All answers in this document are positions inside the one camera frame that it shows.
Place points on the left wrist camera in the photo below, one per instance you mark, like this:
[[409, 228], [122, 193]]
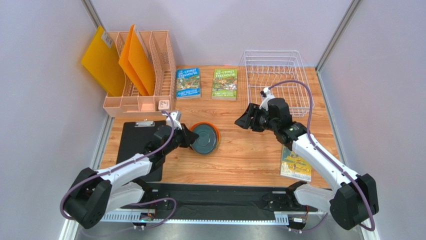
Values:
[[173, 119]]

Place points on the dark brown plate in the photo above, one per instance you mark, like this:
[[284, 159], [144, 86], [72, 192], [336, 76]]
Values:
[[205, 138]]

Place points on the pink plastic file organizer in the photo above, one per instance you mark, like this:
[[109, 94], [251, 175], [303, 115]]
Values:
[[132, 104]]

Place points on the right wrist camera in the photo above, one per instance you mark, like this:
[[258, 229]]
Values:
[[266, 95]]

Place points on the small white box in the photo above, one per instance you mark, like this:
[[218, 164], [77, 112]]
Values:
[[164, 105]]

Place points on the black base mat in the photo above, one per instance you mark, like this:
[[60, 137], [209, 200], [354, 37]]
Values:
[[220, 202]]

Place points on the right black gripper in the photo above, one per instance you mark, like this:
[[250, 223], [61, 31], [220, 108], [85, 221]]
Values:
[[255, 118]]

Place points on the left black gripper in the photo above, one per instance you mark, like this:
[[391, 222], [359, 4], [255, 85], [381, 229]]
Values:
[[189, 136]]

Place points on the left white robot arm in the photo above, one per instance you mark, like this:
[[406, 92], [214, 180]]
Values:
[[97, 192]]

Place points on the orange plate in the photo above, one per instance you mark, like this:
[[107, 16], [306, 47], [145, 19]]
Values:
[[217, 131]]

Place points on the green treehouse book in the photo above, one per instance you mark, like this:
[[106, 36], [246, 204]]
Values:
[[224, 84]]

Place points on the orange folder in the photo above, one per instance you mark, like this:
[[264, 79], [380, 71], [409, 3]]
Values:
[[135, 63]]

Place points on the yellow folder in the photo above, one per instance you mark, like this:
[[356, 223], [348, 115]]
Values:
[[101, 59]]

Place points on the blue treehouse book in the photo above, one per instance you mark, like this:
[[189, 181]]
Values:
[[188, 83]]

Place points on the yellow illustrated book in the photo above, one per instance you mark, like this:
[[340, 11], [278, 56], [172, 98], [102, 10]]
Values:
[[294, 166]]

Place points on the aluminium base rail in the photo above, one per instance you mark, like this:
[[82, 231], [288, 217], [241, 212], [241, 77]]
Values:
[[134, 222]]

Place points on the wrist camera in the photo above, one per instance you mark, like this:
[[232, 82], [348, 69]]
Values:
[[266, 95], [173, 119]]

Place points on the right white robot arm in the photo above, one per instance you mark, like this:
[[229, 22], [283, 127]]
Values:
[[352, 199]]

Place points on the black clipboard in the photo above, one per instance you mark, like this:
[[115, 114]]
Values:
[[135, 135]]

